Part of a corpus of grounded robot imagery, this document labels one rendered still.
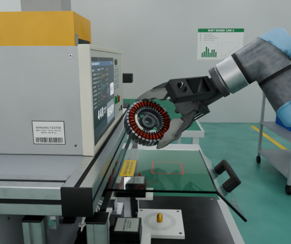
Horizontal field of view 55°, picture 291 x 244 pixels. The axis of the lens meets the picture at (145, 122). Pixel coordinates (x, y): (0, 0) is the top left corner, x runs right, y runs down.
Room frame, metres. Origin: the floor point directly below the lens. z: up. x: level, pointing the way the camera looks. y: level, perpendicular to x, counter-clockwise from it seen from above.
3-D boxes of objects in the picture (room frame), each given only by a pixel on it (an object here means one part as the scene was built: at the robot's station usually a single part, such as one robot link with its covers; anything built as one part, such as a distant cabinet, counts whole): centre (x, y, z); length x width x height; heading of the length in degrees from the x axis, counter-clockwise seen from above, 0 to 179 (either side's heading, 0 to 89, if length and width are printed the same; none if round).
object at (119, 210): (0.83, 0.10, 0.80); 0.08 x 0.05 x 0.06; 177
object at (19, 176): (0.72, 0.28, 1.09); 0.68 x 0.44 x 0.05; 177
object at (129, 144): (0.71, 0.06, 1.03); 0.62 x 0.01 x 0.03; 177
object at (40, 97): (0.73, 0.28, 1.22); 0.44 x 0.39 x 0.20; 177
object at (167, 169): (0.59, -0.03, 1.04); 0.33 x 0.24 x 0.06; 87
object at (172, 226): (0.82, -0.05, 0.78); 0.15 x 0.15 x 0.01; 87
